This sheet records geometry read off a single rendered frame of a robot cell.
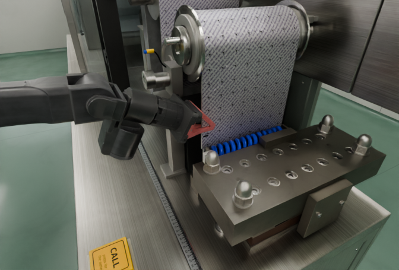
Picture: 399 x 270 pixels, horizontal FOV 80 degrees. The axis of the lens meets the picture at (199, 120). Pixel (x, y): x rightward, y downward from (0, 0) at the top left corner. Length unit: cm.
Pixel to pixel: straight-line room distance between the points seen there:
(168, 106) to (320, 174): 33
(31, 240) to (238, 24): 173
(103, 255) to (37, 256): 129
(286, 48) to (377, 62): 17
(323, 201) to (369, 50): 32
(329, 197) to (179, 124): 32
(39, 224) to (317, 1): 189
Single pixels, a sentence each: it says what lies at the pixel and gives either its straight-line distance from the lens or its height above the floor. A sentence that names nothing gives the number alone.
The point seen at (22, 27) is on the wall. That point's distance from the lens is 608.
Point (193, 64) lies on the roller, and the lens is 47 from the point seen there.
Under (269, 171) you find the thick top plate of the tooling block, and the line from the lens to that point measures 52.
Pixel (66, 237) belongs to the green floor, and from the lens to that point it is 182.
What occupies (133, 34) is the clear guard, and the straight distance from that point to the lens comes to 148.
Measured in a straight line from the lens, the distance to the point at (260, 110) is 59.
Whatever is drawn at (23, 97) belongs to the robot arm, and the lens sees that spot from 39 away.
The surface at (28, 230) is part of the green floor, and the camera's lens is 197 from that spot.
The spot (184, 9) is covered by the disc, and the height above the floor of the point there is 132.
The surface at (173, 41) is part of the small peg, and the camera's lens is 47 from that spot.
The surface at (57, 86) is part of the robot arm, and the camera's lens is 39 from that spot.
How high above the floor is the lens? 137
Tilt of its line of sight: 31 degrees down
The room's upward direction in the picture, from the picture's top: straight up
